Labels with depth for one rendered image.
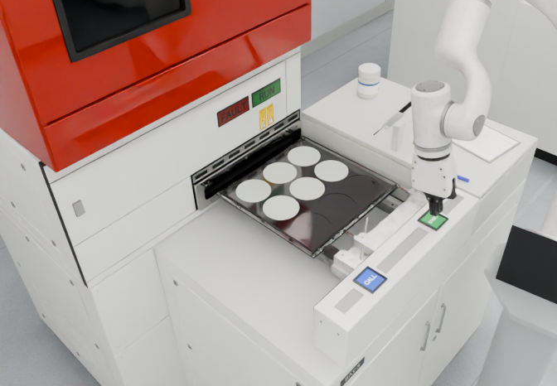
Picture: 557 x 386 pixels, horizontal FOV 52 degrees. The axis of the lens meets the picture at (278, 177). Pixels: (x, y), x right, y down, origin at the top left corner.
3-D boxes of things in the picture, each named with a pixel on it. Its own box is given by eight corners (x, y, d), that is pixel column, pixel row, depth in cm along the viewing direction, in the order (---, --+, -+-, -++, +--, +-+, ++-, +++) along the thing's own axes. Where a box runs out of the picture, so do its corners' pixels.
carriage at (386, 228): (331, 272, 144) (331, 265, 142) (412, 200, 164) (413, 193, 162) (355, 289, 139) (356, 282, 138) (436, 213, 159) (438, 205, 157)
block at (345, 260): (333, 263, 142) (333, 255, 140) (341, 255, 144) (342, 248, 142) (359, 280, 138) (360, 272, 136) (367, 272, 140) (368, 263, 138)
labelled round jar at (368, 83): (352, 94, 188) (354, 68, 182) (365, 85, 192) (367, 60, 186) (370, 101, 184) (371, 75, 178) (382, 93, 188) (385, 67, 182)
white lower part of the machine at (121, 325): (44, 329, 236) (-30, 176, 185) (196, 226, 281) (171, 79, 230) (146, 444, 198) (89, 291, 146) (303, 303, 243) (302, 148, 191)
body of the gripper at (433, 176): (404, 150, 132) (408, 190, 137) (444, 160, 125) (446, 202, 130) (423, 136, 136) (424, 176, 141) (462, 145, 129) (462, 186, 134)
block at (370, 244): (353, 246, 147) (353, 238, 145) (360, 238, 149) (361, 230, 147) (378, 261, 142) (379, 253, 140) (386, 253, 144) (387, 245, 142)
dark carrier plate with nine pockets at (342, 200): (221, 193, 162) (221, 191, 162) (302, 140, 181) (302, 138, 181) (313, 252, 144) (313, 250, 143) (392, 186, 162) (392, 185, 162)
